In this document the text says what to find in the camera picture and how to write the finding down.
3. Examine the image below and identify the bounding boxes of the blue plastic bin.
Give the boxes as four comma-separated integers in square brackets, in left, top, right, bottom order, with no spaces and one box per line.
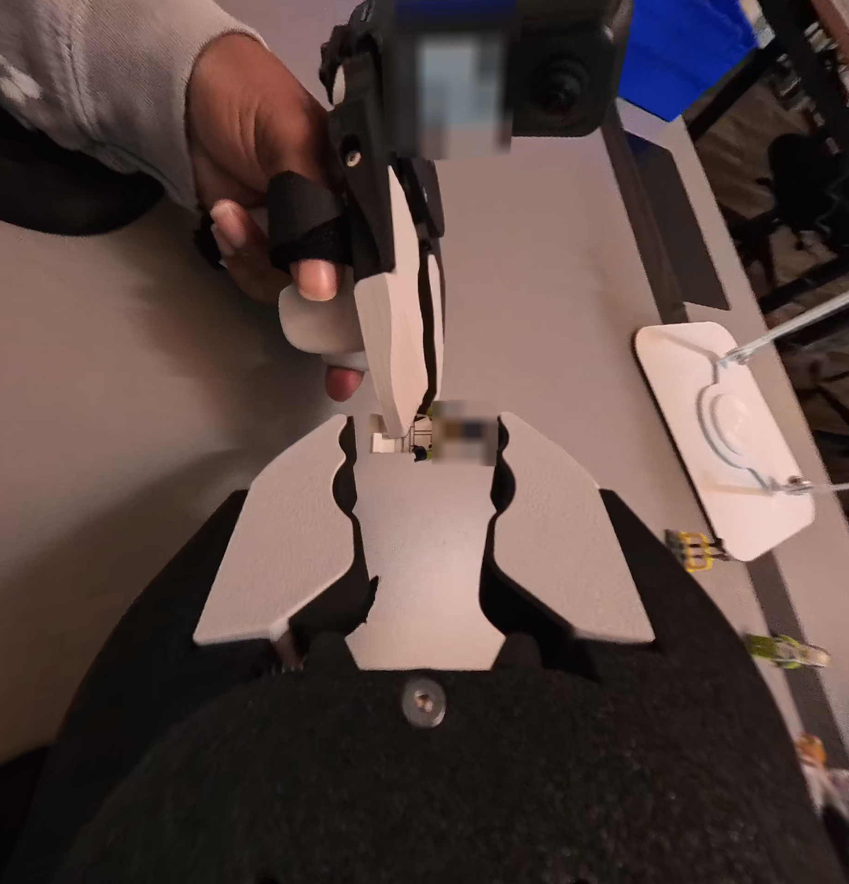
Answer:
[615,0,759,125]

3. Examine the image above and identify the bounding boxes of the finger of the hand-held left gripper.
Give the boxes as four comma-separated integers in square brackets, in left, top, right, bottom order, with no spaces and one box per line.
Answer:
[422,235,449,415]
[353,163,428,439]

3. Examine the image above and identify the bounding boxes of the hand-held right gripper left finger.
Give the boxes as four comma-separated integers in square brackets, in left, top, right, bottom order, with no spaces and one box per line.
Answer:
[193,415,378,650]

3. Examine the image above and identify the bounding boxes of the person's left forearm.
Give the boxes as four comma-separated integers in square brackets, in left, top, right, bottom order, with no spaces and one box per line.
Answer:
[0,0,266,211]

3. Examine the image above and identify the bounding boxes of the white booklet stand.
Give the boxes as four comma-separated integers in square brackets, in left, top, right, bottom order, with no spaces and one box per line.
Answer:
[633,281,849,562]

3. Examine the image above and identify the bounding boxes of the black office chair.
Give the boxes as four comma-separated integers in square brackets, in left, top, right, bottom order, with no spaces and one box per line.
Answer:
[767,129,849,252]

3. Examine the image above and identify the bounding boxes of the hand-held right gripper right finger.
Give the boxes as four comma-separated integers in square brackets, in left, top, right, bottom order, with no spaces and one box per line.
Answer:
[480,412,657,650]

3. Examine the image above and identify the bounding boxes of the green lego minifigure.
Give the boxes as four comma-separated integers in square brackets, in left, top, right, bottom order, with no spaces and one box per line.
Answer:
[741,630,834,672]

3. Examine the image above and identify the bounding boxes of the person's left hand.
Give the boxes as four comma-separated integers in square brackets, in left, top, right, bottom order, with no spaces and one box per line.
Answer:
[186,31,373,406]

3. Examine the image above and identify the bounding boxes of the small yellow lego piece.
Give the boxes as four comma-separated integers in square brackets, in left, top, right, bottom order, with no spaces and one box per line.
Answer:
[665,527,730,573]

